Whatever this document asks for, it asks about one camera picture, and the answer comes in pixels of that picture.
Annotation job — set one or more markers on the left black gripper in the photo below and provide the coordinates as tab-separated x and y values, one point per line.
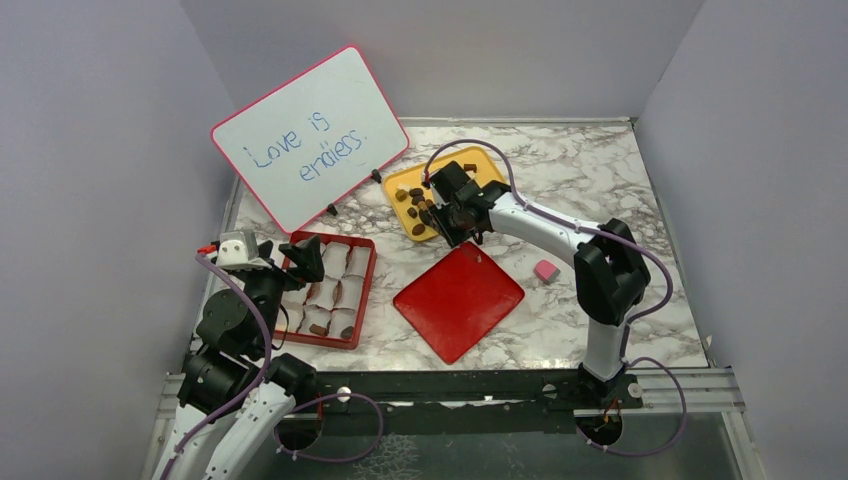
309	266

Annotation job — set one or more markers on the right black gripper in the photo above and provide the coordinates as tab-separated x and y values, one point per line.
437	212

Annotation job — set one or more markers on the brown square chocolate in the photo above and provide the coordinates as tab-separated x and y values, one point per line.
319	329

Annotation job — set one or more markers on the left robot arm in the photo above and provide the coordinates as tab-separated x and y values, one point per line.
235	390

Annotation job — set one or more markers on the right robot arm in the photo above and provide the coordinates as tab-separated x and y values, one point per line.
610	273

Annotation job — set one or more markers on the red chocolate box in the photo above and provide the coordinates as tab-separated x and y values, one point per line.
339	301

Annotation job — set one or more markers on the yellow plastic tray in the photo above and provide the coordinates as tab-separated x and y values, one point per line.
406	193

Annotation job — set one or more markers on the red box lid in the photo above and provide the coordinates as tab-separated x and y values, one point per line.
458	301

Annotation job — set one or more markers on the pink eraser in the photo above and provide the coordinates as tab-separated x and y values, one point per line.
546	271

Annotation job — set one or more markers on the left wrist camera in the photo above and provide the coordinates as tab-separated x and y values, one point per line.
236	250

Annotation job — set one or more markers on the white board with pink frame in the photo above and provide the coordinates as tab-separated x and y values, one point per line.
311	141

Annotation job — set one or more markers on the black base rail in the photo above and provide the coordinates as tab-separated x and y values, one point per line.
455	402

